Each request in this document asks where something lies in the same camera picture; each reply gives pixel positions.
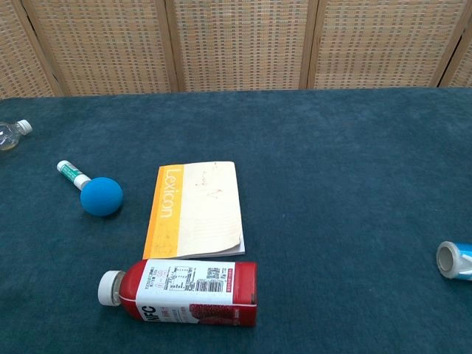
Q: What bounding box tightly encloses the blue white plastic wrap box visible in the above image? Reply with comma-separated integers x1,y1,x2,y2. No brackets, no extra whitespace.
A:
436,240,472,282

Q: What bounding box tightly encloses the blue foam ball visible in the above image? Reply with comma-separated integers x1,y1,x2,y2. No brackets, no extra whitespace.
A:
80,176,124,218

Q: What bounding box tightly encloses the teal table cloth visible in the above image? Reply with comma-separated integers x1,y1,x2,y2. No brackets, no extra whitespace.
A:
0,86,472,354

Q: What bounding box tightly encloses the orange label drink bottle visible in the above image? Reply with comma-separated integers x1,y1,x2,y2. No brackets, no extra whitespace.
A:
0,119,33,152

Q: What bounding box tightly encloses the orange and cream notepad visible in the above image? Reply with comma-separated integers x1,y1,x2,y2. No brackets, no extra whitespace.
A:
142,160,246,260

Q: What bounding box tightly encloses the woven bamboo folding screen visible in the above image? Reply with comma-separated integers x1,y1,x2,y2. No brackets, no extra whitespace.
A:
0,0,472,99

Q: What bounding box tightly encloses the white green glue stick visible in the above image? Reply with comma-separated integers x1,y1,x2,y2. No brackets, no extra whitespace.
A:
56,159,91,191

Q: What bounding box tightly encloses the red juice bottle white cap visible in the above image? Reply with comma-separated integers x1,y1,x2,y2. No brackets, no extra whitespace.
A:
97,259,258,327

